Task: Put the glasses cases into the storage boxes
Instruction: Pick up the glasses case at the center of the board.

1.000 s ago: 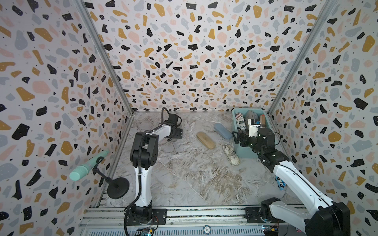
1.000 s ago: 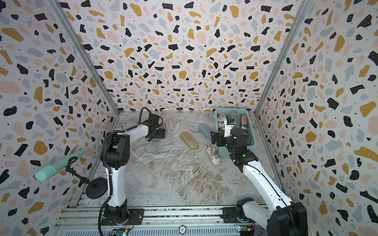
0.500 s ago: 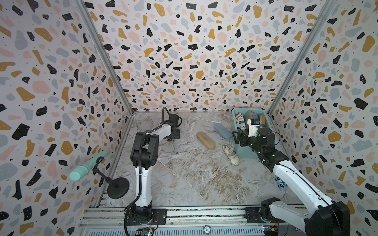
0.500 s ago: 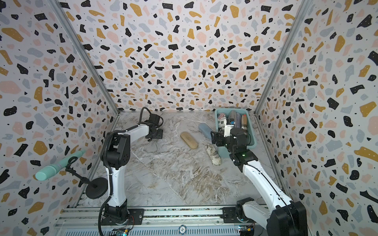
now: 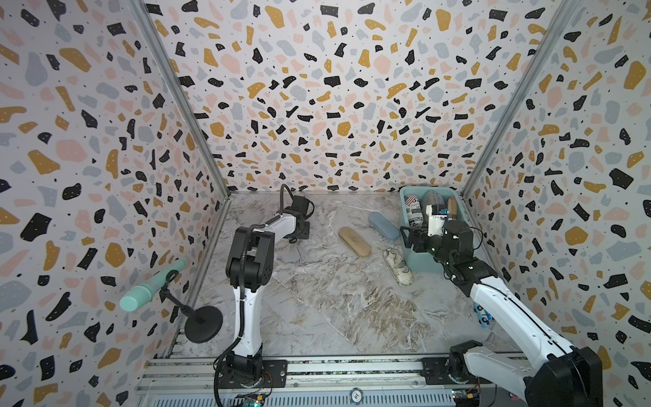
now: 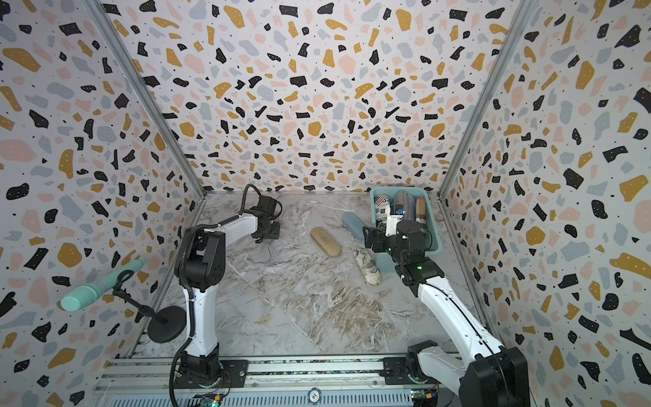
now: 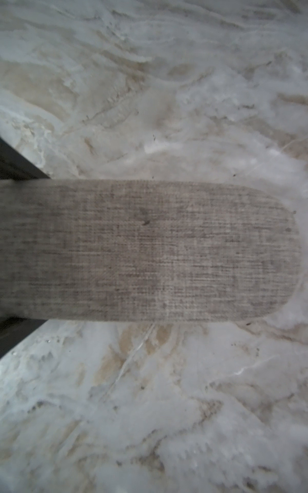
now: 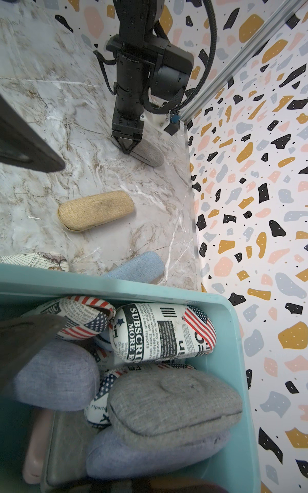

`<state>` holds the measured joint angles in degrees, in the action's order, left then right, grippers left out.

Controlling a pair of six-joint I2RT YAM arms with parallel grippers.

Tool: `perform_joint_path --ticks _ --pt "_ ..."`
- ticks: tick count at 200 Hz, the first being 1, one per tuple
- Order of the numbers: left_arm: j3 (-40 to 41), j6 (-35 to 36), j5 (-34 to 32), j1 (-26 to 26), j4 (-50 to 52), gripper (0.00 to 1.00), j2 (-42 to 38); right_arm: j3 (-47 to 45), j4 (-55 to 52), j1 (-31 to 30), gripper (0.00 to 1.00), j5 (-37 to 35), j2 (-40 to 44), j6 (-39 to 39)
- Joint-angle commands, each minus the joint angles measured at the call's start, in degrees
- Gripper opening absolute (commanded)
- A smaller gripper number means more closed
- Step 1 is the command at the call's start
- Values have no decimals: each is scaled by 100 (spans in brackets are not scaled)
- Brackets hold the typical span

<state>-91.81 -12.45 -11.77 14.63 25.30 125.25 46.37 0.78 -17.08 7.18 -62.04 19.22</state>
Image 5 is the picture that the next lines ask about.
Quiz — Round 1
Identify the tan fabric glasses case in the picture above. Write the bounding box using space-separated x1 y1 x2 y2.
338 227 371 258

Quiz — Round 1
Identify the plaid tartan glasses case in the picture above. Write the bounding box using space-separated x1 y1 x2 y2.
447 198 459 220

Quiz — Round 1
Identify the newspaper flag glasses case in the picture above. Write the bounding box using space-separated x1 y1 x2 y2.
405 194 424 227

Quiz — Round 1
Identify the long lilac fabric glasses case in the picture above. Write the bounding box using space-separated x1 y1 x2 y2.
421 190 447 207

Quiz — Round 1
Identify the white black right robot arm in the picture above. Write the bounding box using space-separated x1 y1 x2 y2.
400 219 604 406

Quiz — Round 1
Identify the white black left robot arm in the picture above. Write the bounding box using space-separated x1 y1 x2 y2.
222 196 315 379

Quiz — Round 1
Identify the teal plastic storage box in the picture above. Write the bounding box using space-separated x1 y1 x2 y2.
399 186 469 274

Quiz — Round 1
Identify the world map print glasses case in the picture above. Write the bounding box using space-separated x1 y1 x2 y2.
383 248 414 287

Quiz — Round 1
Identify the light blue fabric glasses case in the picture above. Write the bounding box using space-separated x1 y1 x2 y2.
368 211 400 242

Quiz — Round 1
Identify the blue toy car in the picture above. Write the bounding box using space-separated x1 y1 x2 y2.
474 304 493 328

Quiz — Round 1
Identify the black round microphone stand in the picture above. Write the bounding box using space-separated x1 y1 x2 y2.
159 271 223 344

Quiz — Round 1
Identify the mint green handheld microphone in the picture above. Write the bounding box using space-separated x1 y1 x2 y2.
119 258 189 313

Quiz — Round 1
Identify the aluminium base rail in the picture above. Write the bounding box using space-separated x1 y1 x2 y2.
133 352 573 407

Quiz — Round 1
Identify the aluminium wall frame strip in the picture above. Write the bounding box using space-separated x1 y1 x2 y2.
126 0 230 198

